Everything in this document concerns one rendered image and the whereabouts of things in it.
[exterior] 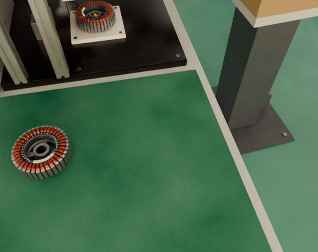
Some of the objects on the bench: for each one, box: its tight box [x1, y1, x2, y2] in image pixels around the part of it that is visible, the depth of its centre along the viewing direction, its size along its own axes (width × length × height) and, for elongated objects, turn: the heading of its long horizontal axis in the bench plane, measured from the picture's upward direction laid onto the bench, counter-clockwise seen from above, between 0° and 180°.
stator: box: [11, 126, 72, 180], centre depth 59 cm, size 11×11×4 cm
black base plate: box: [0, 0, 187, 92], centre depth 93 cm, size 47×64×2 cm
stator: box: [74, 1, 116, 32], centre depth 83 cm, size 11×11×4 cm
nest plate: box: [70, 6, 126, 45], centre depth 85 cm, size 15×15×1 cm
